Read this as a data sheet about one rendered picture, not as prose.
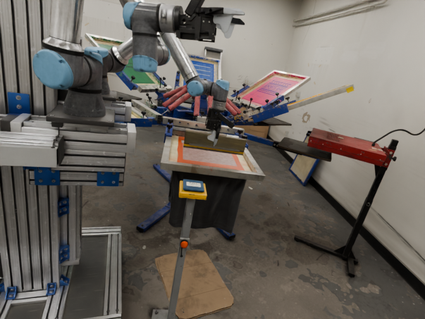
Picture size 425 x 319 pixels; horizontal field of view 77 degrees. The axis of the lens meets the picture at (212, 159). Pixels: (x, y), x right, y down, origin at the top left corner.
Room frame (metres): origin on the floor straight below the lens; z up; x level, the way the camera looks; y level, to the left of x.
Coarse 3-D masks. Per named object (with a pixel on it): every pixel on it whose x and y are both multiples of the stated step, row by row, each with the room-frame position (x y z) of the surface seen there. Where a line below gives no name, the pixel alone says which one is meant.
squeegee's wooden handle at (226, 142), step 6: (186, 132) 1.45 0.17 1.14; (192, 132) 1.45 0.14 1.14; (198, 132) 1.46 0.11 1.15; (186, 138) 1.44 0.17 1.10; (192, 138) 1.45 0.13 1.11; (198, 138) 1.46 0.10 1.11; (204, 138) 1.46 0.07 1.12; (222, 138) 1.48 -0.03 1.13; (228, 138) 1.49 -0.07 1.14; (234, 138) 1.50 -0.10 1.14; (240, 138) 1.52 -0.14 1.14; (204, 144) 1.46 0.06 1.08; (210, 144) 1.47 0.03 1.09; (216, 144) 1.47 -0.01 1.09; (222, 144) 1.48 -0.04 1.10; (228, 144) 1.49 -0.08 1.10; (234, 144) 1.49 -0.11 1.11; (240, 144) 1.50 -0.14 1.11; (240, 150) 1.50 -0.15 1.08
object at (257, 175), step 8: (168, 144) 1.61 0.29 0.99; (168, 152) 1.48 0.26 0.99; (248, 152) 1.78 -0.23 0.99; (248, 160) 1.64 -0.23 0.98; (160, 168) 1.30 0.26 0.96; (168, 168) 1.31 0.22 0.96; (176, 168) 1.31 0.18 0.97; (184, 168) 1.32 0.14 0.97; (192, 168) 1.33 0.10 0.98; (200, 168) 1.34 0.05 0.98; (208, 168) 1.34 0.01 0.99; (216, 168) 1.36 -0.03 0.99; (224, 168) 1.39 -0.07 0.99; (256, 168) 1.48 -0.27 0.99; (224, 176) 1.36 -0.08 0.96; (232, 176) 1.37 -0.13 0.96; (240, 176) 1.37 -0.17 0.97; (248, 176) 1.38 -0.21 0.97; (256, 176) 1.39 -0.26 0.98; (264, 176) 1.40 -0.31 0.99
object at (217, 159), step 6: (210, 156) 1.63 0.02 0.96; (216, 156) 1.66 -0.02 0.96; (222, 156) 1.68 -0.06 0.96; (228, 156) 1.70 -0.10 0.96; (234, 156) 1.73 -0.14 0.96; (216, 162) 1.55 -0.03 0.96; (222, 162) 1.57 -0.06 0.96; (228, 162) 1.59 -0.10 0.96; (234, 162) 1.61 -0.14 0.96; (228, 168) 1.49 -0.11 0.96; (234, 168) 1.51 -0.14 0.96; (240, 168) 1.53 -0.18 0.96
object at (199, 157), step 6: (180, 138) 1.91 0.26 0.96; (180, 144) 1.76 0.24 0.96; (180, 150) 1.65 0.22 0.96; (186, 150) 1.67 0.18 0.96; (192, 150) 1.69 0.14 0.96; (198, 150) 1.71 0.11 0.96; (204, 150) 1.74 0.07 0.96; (180, 156) 1.53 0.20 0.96; (186, 156) 1.55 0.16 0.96; (192, 156) 1.57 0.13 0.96; (198, 156) 1.59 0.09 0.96; (204, 156) 1.61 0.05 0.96; (180, 162) 1.44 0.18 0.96; (186, 162) 1.46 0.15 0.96; (192, 162) 1.48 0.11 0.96; (198, 162) 1.49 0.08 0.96; (204, 162) 1.51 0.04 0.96; (210, 162) 1.53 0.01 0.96
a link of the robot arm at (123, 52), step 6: (126, 42) 1.56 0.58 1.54; (114, 48) 1.57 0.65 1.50; (120, 48) 1.56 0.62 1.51; (126, 48) 1.55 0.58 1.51; (114, 54) 1.55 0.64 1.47; (120, 54) 1.56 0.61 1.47; (126, 54) 1.56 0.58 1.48; (132, 54) 1.58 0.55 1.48; (114, 60) 1.55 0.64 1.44; (120, 60) 1.56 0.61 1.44; (126, 60) 1.59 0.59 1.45; (114, 66) 1.56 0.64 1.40; (120, 66) 1.59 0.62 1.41; (108, 72) 1.56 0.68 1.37; (114, 72) 1.62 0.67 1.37
